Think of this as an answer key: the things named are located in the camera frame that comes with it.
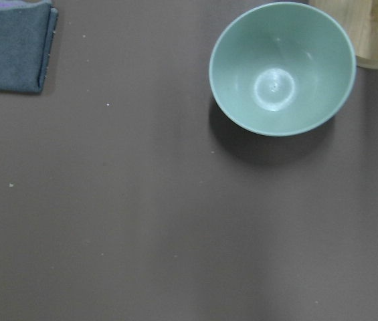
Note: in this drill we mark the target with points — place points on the mint green bowl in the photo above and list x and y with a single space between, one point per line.
282 69

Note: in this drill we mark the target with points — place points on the folded dark grey cloth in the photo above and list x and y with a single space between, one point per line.
26 35

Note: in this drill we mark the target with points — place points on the wooden mug tree stand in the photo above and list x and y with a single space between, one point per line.
360 20

